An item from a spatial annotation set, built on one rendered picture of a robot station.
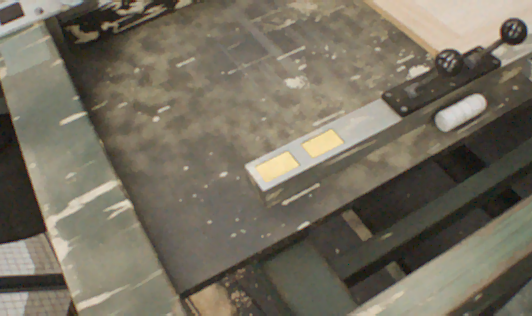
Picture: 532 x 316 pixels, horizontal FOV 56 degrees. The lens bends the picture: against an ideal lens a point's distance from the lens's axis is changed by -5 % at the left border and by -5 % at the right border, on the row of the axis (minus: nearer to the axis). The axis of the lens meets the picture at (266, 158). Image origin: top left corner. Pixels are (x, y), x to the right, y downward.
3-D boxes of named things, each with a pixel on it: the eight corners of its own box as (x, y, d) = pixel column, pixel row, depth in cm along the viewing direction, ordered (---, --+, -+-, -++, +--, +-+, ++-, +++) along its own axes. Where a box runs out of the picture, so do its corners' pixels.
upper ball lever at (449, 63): (426, 101, 75) (475, 65, 62) (406, 111, 74) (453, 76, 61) (413, 78, 75) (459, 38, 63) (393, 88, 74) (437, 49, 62)
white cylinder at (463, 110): (446, 136, 75) (485, 114, 77) (450, 122, 72) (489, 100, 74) (432, 123, 76) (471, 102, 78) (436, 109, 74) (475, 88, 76)
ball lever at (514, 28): (484, 71, 78) (538, 33, 65) (467, 80, 77) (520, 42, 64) (471, 50, 79) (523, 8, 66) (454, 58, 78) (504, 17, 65)
